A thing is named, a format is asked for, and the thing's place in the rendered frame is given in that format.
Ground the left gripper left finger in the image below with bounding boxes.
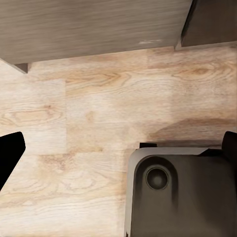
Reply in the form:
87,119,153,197
0,131,26,191

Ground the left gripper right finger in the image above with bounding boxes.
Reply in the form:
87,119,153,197
222,131,237,170

